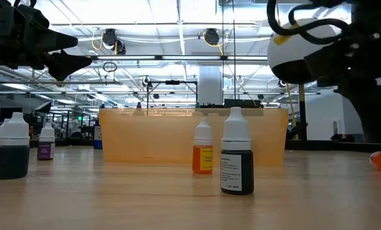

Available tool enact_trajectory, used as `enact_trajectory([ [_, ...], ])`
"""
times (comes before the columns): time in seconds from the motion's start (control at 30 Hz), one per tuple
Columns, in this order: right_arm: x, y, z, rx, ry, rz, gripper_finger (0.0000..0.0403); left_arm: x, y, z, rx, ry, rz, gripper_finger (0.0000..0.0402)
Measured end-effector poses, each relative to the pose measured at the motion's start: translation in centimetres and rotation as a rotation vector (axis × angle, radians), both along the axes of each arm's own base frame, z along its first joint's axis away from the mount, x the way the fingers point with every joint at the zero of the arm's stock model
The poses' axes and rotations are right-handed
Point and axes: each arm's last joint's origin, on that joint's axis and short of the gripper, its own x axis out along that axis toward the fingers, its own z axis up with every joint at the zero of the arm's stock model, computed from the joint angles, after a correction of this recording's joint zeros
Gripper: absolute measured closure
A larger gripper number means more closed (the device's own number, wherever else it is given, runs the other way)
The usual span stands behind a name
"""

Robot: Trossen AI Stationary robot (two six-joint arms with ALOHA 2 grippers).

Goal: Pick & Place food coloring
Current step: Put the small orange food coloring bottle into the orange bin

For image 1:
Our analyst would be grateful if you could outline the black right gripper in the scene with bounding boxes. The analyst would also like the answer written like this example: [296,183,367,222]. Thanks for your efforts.
[304,28,381,143]

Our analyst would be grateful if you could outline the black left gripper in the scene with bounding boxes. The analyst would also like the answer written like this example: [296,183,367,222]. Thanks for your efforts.
[0,0,93,82]

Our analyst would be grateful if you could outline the large blue cap bottle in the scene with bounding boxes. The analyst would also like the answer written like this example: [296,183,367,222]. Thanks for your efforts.
[93,102,105,150]

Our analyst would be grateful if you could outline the small purple dropper bottle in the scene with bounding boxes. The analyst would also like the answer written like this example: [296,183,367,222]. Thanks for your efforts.
[36,122,56,161]

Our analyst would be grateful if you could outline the small black white-labelled dropper bottle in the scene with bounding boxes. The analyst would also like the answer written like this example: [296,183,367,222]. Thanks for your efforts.
[220,107,255,196]

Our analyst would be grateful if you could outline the small orange yellow-labelled dropper bottle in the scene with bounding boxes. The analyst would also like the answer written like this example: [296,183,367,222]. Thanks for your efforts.
[191,117,214,175]

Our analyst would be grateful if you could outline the black background monitor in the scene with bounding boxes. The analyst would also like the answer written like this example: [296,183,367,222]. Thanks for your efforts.
[0,107,24,124]

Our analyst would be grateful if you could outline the large purple cap bottle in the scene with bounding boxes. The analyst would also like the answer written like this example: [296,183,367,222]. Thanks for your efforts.
[133,101,146,116]

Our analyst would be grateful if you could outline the white globe table lamp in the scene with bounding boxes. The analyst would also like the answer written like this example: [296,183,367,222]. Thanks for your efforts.
[267,17,341,143]

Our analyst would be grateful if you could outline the yellow tape tag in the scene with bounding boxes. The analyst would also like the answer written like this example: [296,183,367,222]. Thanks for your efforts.
[272,31,292,45]

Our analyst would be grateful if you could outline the orange translucent plastic tray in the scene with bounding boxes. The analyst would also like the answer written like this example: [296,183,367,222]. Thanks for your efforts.
[99,107,289,165]

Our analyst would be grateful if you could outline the black perforated case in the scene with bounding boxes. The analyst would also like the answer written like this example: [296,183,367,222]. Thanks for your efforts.
[223,98,263,109]

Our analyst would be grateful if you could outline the black ceiling cord reel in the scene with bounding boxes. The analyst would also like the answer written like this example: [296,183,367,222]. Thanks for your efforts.
[102,27,126,55]
[204,27,221,46]

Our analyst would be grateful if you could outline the black aluminum table frame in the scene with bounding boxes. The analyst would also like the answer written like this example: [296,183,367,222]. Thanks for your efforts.
[0,137,381,153]

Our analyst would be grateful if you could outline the black background workstation frame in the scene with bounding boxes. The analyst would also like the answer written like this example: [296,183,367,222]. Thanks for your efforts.
[146,79,199,109]

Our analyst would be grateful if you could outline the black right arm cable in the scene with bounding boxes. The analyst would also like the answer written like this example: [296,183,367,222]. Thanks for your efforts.
[266,0,350,45]

